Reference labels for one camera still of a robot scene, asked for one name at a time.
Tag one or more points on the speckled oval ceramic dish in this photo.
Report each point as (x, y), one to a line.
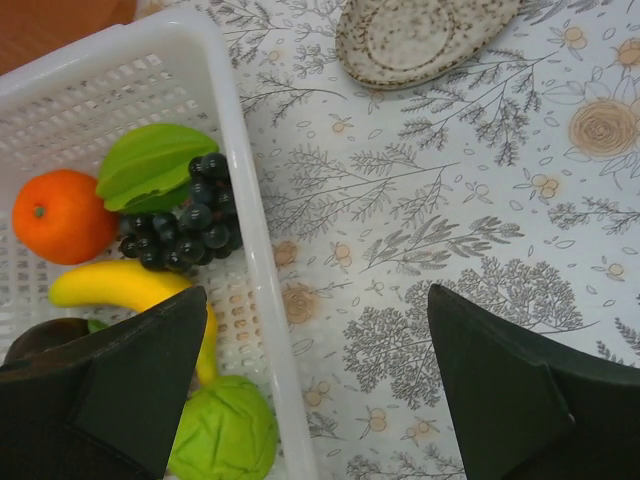
(394, 44)

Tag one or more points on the green starfruit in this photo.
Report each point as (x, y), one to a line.
(147, 168)

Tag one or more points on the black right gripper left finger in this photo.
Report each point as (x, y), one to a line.
(105, 406)

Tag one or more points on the green cabbage ball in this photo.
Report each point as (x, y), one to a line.
(227, 431)

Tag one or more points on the dark grape bunch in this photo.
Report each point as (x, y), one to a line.
(205, 228)

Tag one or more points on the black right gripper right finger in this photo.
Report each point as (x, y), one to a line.
(524, 406)

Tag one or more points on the floral tablecloth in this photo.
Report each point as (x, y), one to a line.
(513, 180)

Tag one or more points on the white plastic perforated basket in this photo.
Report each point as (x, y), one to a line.
(132, 105)

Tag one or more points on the orange mandarin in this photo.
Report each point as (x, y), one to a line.
(59, 217)

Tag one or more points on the dark mangosteen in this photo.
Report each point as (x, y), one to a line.
(46, 335)

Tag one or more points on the yellow banana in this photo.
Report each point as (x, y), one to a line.
(121, 283)

